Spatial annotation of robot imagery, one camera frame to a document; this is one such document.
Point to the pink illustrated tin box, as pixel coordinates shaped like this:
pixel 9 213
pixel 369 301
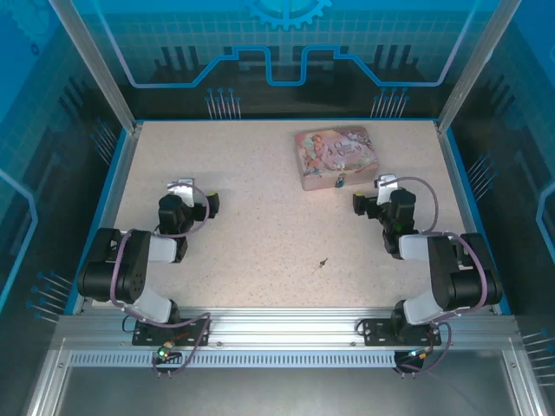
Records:
pixel 336 156

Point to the small metal key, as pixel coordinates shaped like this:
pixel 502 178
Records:
pixel 323 262

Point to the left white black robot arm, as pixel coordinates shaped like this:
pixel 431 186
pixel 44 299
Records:
pixel 130 277

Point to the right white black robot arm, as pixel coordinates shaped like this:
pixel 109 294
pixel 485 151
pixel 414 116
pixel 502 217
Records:
pixel 451 277

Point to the left power connector with led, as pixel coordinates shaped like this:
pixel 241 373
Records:
pixel 164 353

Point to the power connector with led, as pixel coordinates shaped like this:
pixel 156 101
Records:
pixel 164 353
pixel 417 353

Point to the right power connector with led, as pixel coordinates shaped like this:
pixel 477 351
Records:
pixel 417 353

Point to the grey metal tray panel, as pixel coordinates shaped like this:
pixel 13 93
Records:
pixel 282 392

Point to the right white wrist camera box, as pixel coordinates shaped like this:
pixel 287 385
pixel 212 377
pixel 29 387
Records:
pixel 386 188

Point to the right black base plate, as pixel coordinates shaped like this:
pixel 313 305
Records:
pixel 377 333

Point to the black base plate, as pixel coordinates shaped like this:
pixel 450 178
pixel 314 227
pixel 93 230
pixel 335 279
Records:
pixel 147 333
pixel 377 333

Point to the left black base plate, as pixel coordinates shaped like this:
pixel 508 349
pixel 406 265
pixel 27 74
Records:
pixel 147 333

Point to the aluminium frame beam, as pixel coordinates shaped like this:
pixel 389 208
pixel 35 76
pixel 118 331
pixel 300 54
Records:
pixel 282 325

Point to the aluminium frame post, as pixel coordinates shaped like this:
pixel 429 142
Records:
pixel 477 65
pixel 99 65

